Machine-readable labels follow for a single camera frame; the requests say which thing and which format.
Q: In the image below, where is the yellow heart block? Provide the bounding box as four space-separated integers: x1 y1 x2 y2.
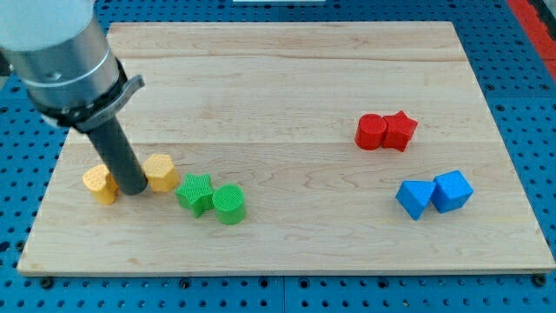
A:
82 164 119 204

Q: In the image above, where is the blue triangle block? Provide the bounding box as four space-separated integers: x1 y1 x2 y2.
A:
395 180 436 221

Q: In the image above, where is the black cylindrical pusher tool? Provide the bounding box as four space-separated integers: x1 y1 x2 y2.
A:
87 117 148 196

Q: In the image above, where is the red cylinder block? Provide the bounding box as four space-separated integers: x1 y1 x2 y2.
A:
354 114 387 150

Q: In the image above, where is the wooden board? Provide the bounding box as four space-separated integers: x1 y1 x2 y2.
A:
17 22 555 277

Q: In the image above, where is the green star block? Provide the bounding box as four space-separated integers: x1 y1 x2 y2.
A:
175 173 214 218

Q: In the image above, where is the yellow pentagon block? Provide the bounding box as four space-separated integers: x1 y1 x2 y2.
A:
143 154 180 192

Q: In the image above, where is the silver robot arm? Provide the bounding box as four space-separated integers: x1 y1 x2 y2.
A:
1 0 147 195

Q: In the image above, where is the green cylinder block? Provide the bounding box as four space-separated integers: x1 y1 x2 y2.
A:
212 184 246 225

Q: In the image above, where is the blue cube block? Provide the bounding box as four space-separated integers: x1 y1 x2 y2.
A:
431 170 473 213

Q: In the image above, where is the red star block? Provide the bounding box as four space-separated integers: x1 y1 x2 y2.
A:
382 110 418 152

